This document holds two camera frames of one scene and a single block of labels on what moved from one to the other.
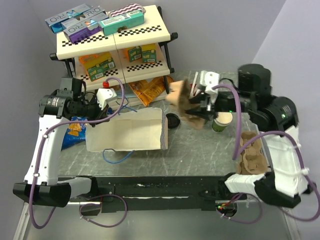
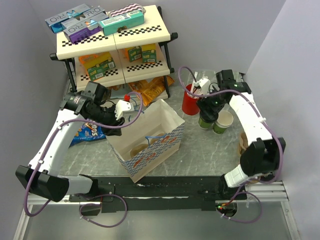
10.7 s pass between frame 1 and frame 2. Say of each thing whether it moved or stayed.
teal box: stayed
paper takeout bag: moved
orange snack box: stayed
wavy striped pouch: stayed
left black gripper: moved
